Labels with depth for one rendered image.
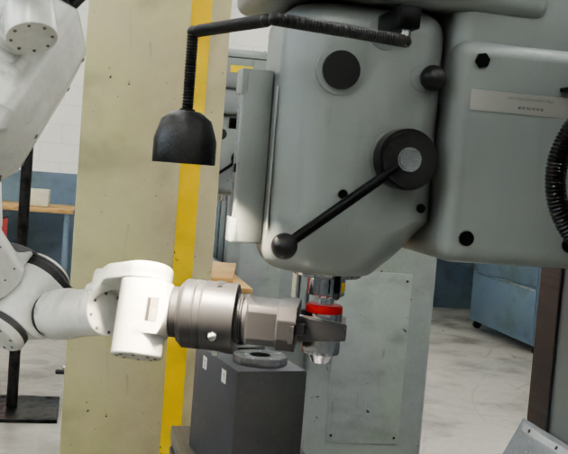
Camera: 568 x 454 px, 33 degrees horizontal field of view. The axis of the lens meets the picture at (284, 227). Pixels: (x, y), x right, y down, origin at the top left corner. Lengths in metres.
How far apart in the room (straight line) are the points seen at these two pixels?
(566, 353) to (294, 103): 0.56
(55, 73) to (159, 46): 1.52
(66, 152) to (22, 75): 8.81
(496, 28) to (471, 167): 0.16
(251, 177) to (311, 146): 0.10
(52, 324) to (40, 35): 0.39
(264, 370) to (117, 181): 1.45
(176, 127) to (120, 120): 1.81
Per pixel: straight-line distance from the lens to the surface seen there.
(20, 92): 1.34
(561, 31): 1.19
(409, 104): 1.12
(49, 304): 1.36
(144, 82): 2.89
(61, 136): 10.16
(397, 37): 1.03
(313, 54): 1.10
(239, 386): 1.51
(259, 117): 1.15
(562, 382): 1.42
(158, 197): 2.89
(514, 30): 1.16
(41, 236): 10.19
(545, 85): 1.16
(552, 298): 1.44
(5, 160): 1.39
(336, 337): 1.18
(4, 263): 1.37
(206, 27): 1.07
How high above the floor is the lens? 1.43
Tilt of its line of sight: 4 degrees down
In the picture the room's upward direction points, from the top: 5 degrees clockwise
